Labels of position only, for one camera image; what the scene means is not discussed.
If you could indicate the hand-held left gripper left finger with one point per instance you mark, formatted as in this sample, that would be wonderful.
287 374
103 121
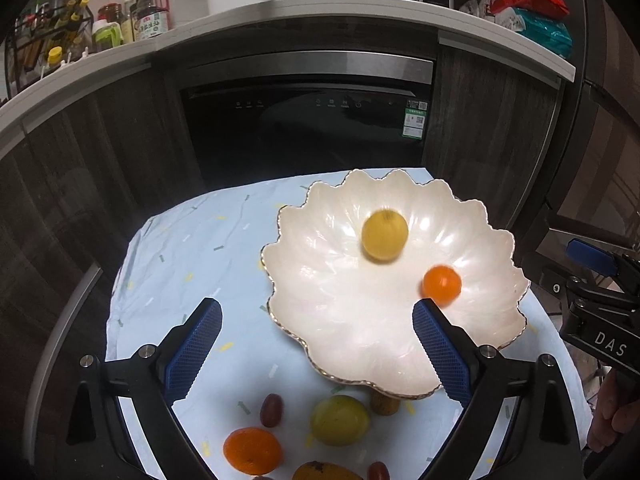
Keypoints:
196 347

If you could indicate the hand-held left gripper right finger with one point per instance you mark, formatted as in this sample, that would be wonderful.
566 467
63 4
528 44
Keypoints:
442 355

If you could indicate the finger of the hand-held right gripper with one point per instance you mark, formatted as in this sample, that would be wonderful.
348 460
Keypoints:
556 287
590 256

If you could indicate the small orange tangerine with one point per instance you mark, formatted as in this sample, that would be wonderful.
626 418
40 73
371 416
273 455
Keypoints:
441 284

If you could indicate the brown longan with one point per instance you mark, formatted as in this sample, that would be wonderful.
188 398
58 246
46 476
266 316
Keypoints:
384 404

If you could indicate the large orange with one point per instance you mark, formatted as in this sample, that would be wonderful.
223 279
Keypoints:
252 452

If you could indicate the green round citrus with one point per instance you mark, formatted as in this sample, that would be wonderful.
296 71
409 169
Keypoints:
340 420

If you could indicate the white scalloped bowl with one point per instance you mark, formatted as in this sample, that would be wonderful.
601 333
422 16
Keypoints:
340 285

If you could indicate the yellow lemon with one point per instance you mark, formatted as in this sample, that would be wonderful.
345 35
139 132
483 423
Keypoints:
384 235

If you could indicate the yellow mango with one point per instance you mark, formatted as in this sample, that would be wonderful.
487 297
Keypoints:
325 472

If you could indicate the person's right hand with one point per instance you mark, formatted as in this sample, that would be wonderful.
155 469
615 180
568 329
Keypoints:
616 420

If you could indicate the light blue tablecloth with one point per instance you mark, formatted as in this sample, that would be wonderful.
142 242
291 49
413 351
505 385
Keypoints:
200 260

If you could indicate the red grape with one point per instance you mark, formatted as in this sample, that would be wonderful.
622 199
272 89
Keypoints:
378 471
271 410

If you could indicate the dark grey refrigerator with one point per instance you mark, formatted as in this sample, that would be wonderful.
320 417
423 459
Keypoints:
600 110

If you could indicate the dark wood cabinet door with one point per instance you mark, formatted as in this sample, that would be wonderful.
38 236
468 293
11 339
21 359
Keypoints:
490 125
100 160

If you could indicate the teal packet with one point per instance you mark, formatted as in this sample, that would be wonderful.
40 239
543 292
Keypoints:
545 32

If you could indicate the black built-in dishwasher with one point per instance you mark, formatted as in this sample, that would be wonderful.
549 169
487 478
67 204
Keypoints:
310 130

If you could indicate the white plastic bag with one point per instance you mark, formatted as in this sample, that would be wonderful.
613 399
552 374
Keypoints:
475 5

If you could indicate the green lid container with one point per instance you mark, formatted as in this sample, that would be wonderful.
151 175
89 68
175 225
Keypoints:
106 35

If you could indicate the large dark sauce bottle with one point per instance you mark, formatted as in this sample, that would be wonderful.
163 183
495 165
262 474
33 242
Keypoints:
150 20

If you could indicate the pale glass bottle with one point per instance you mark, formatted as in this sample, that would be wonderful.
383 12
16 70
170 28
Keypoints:
129 20

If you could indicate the white kitchen countertop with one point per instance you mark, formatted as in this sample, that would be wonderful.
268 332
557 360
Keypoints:
350 10

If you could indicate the red lid jar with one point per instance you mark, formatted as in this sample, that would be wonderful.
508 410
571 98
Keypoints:
111 12

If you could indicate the black rack of seasoning bottles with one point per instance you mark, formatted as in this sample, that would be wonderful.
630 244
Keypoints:
45 35

